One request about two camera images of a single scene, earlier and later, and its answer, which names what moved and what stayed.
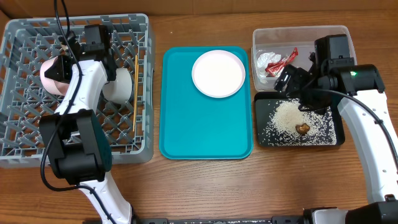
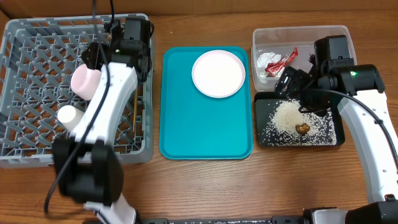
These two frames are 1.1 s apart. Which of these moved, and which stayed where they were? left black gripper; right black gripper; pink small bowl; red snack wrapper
Moved: pink small bowl; left black gripper
Stayed: red snack wrapper; right black gripper
